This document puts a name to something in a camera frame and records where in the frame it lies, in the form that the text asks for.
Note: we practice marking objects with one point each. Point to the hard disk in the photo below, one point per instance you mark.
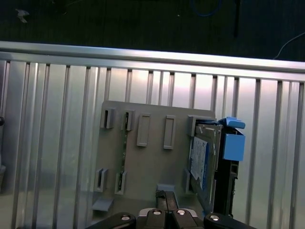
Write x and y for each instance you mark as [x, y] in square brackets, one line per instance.
[234, 145]

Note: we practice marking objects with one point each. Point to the green RAM stick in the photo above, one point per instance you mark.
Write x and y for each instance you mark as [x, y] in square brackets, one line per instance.
[124, 152]

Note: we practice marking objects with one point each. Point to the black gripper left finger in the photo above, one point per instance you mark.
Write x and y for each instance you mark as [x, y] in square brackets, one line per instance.
[150, 220]

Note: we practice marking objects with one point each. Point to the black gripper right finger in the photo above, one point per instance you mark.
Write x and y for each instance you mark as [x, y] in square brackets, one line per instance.
[183, 220]

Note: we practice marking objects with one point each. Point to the grey parts rack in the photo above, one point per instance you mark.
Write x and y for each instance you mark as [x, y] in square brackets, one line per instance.
[155, 162]

